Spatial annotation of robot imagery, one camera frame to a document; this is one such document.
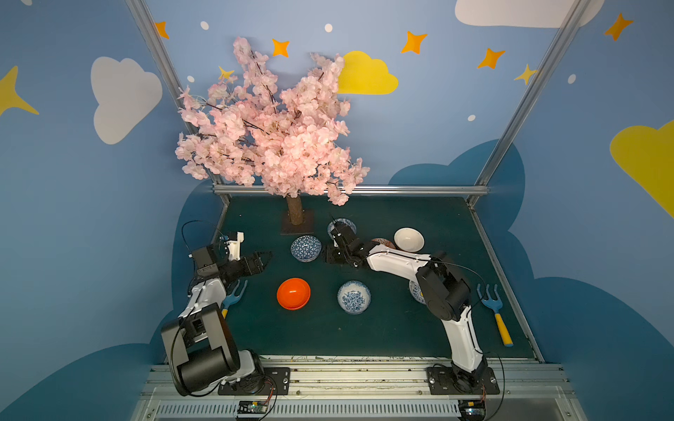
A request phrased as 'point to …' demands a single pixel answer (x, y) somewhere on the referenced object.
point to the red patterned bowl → (384, 242)
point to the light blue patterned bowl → (343, 221)
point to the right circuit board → (471, 410)
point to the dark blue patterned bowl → (305, 248)
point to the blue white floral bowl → (354, 297)
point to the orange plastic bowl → (293, 293)
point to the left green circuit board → (252, 407)
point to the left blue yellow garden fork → (233, 298)
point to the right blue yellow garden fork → (495, 303)
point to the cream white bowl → (409, 239)
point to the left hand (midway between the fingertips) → (262, 253)
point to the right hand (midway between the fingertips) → (326, 251)
